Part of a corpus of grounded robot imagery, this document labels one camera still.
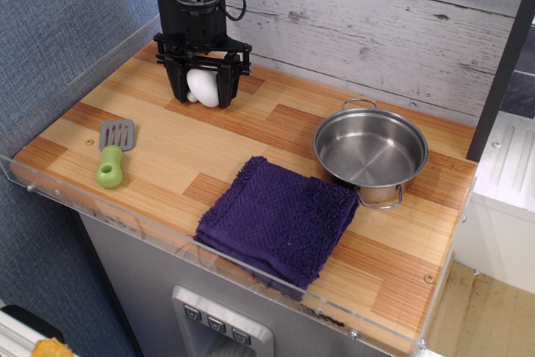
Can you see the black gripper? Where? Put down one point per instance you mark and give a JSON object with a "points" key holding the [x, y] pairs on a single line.
{"points": [[194, 36]]}

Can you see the white toy mushroom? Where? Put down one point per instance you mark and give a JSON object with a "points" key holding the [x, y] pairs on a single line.
{"points": [[202, 86]]}

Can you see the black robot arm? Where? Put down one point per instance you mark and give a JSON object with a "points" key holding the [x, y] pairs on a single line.
{"points": [[194, 36]]}

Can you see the purple folded towel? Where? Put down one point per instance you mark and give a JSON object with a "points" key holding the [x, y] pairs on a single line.
{"points": [[278, 221]]}

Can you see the stainless steel pot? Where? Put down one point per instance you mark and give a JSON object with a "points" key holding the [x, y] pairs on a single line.
{"points": [[375, 151]]}

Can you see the grey cabinet front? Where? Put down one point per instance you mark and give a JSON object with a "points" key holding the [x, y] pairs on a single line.
{"points": [[143, 276]]}

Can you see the silver button panel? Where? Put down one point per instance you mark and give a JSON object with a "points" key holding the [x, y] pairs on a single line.
{"points": [[211, 329]]}

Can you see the white toy sink counter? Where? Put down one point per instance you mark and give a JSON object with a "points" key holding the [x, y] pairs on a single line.
{"points": [[496, 233]]}

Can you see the clear acrylic guard rail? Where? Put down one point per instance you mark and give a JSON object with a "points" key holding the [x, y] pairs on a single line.
{"points": [[379, 285]]}

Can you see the grey spatula green handle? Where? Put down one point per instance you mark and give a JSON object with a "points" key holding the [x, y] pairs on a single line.
{"points": [[115, 138]]}

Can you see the black right frame post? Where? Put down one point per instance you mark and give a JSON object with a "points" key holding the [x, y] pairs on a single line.
{"points": [[516, 39]]}

